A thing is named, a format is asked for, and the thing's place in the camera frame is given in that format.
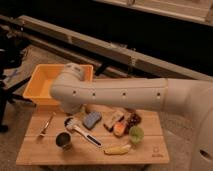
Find metal fork wooden handle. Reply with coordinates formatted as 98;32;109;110
39;112;56;137

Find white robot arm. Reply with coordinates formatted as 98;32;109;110
50;63;213;171

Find green plastic cup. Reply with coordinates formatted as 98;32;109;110
129;126;144;144

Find metal cup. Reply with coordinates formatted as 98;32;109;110
56;132;71;150

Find blue sponge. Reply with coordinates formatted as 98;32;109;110
82;111;102;130

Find orange toy fruit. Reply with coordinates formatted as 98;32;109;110
113;122;126;137

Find dark red toy grapes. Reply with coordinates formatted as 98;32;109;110
125;113;141;133

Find yellow toy banana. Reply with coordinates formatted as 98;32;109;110
104;144;131;155

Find yellow plastic bin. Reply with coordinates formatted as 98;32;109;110
22;63;94;107

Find black tripod stand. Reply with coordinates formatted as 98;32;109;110
0;26;30;133

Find long grey rail beam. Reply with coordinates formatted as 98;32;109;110
0;14;213;82

